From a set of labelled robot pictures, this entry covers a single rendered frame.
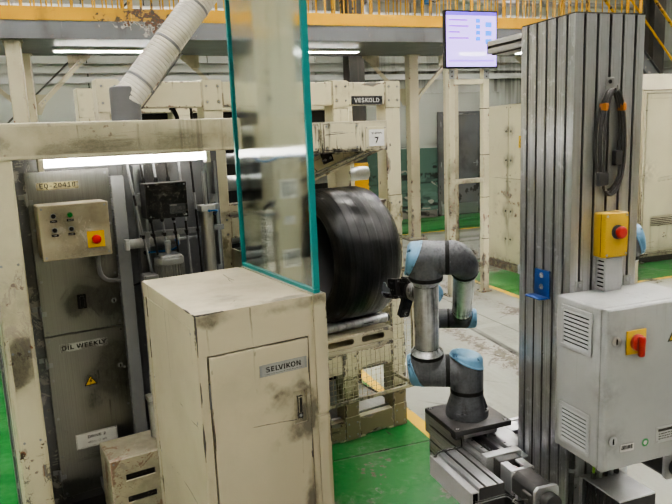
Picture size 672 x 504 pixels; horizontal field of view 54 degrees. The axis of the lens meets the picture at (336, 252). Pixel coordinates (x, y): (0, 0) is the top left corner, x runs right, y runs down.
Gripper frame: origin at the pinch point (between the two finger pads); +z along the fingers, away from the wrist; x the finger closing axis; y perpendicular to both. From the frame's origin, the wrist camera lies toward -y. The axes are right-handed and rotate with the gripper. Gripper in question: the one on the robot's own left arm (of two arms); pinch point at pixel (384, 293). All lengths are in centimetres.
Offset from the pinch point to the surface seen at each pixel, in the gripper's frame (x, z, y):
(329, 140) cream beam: -3, 37, 70
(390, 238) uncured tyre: -3.8, -3.2, 23.0
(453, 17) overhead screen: -290, 265, 213
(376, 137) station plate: -29, 37, 71
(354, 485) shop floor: -2, 48, -99
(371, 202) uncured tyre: -1.8, 5.2, 39.0
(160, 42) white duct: 72, 34, 112
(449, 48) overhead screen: -285, 269, 184
